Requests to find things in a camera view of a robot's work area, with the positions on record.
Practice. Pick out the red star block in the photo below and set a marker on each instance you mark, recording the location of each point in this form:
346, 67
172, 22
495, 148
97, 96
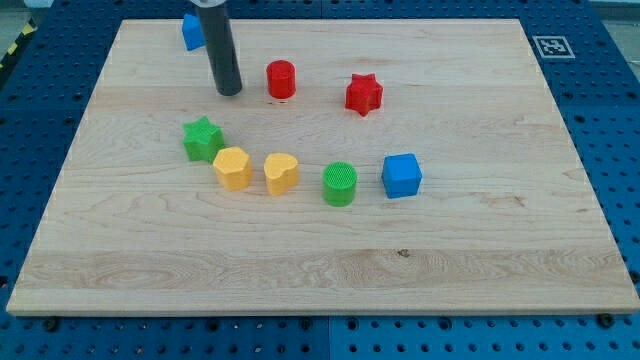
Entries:
363, 94

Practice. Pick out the green star block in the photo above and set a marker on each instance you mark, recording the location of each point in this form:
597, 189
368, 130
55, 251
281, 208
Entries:
202, 140

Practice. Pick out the green cylinder block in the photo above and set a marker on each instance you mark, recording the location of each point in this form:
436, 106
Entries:
339, 184

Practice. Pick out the yellow heart block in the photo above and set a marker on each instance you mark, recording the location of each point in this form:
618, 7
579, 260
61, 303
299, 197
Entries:
281, 173

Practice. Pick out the blue cube block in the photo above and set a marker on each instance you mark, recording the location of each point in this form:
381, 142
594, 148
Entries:
401, 175

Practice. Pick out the yellow hexagon block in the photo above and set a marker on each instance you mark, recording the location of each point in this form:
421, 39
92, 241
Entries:
233, 168

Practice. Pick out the red cylinder block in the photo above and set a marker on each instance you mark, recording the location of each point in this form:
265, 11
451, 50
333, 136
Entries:
281, 79

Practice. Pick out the light wooden board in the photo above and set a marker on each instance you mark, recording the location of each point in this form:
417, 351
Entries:
505, 220

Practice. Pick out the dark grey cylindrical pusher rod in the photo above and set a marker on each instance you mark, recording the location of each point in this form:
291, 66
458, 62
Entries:
217, 33

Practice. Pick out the blue pentagon block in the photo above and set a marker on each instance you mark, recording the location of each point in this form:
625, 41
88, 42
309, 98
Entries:
192, 32

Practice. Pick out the white fiducial marker tag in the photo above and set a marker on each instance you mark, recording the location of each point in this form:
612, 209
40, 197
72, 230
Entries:
553, 47

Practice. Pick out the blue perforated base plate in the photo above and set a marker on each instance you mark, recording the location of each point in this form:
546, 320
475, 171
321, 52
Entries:
42, 104

